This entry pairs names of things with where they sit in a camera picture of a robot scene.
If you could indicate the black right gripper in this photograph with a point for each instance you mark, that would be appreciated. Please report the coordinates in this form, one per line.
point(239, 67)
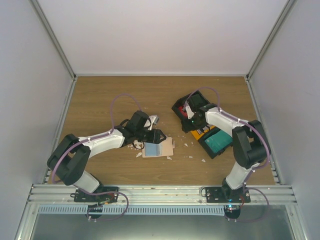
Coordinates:
point(186, 128)

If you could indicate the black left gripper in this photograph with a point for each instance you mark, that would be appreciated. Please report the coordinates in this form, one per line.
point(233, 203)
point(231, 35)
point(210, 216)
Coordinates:
point(155, 138)

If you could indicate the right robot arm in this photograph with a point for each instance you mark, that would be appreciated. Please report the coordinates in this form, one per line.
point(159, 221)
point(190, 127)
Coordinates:
point(250, 146)

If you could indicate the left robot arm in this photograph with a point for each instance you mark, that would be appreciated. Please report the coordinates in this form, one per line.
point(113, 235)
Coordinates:
point(68, 161)

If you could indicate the white striped card stack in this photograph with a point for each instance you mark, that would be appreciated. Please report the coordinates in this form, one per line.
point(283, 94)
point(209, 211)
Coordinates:
point(202, 130)

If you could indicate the red white card stack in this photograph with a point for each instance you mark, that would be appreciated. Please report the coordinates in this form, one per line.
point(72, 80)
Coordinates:
point(183, 112)

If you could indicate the black bin with red cards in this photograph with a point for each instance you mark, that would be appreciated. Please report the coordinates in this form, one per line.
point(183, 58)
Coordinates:
point(196, 101)

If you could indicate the black bin with teal cards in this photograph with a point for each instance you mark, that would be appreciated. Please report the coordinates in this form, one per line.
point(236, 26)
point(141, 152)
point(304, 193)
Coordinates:
point(205, 147)

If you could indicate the teal card stack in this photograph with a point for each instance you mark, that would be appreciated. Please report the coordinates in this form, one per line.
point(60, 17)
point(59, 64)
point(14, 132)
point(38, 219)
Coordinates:
point(218, 141)

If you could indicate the yellow storage bin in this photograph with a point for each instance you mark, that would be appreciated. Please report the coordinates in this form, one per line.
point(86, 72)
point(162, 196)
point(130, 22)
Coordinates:
point(197, 134)

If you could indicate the right circuit board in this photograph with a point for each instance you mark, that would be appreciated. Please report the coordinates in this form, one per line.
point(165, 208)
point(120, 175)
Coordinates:
point(232, 212)

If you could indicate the circuit board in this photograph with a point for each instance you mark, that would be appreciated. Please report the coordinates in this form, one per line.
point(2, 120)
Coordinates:
point(94, 212)
point(232, 212)

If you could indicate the left circuit board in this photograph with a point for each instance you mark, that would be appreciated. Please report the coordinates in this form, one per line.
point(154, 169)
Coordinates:
point(94, 212)

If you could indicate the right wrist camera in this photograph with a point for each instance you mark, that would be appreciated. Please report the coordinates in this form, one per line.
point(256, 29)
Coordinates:
point(189, 113)

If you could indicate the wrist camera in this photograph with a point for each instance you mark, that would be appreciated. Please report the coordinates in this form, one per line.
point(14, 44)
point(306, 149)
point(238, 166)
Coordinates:
point(189, 113)
point(153, 119)

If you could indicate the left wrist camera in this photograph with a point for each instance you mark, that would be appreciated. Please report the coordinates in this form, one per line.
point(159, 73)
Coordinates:
point(153, 119)

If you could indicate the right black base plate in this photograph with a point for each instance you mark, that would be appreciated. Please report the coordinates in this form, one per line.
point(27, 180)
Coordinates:
point(221, 194)

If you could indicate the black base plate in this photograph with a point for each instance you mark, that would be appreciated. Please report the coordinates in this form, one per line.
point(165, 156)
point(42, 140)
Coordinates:
point(221, 194)
point(110, 195)

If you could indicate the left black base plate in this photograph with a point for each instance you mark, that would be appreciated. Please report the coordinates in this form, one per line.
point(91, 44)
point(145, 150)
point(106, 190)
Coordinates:
point(110, 195)

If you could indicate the aluminium front rail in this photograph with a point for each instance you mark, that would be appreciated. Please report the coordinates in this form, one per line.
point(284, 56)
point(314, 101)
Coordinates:
point(190, 195)

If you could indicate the grey slotted cable duct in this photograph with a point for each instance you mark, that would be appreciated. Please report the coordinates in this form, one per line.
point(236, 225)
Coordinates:
point(197, 210)

